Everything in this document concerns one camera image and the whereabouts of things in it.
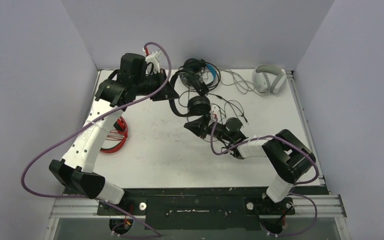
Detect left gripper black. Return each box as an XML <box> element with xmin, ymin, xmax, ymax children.
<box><xmin>132</xmin><ymin>68</ymin><xmax>179</xmax><ymax>102</ymax></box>

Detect small black headphones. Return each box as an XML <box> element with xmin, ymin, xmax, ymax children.
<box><xmin>168</xmin><ymin>68</ymin><xmax>211</xmax><ymax>118</ymax></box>

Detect red black headphones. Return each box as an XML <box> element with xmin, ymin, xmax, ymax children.
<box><xmin>100</xmin><ymin>116</ymin><xmax>129</xmax><ymax>154</ymax></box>

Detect white grey headphones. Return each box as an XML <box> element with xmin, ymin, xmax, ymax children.
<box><xmin>252</xmin><ymin>64</ymin><xmax>288</xmax><ymax>94</ymax></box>

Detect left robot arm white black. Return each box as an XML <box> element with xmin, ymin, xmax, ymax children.
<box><xmin>49</xmin><ymin>50</ymin><xmax>175</xmax><ymax>215</ymax></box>

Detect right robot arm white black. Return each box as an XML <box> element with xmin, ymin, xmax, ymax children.
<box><xmin>184</xmin><ymin>115</ymin><xmax>320</xmax><ymax>214</ymax></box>

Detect black blue headphones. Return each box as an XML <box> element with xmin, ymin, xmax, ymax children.
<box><xmin>181</xmin><ymin>58</ymin><xmax>221</xmax><ymax>91</ymax></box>

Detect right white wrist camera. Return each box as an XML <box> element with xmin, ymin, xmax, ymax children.
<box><xmin>209</xmin><ymin>104</ymin><xmax>220</xmax><ymax>122</ymax></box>

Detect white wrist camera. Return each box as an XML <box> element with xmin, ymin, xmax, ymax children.
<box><xmin>145</xmin><ymin>50</ymin><xmax>164</xmax><ymax>75</ymax></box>
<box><xmin>209</xmin><ymin>104</ymin><xmax>220</xmax><ymax>122</ymax></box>

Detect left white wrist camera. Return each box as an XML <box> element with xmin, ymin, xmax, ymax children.
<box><xmin>145</xmin><ymin>50</ymin><xmax>164</xmax><ymax>75</ymax></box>

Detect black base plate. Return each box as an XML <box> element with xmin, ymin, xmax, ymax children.
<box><xmin>95</xmin><ymin>186</ymin><xmax>296</xmax><ymax>231</ymax></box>

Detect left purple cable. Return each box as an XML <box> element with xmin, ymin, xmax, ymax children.
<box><xmin>20</xmin><ymin>41</ymin><xmax>173</xmax><ymax>239</ymax></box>

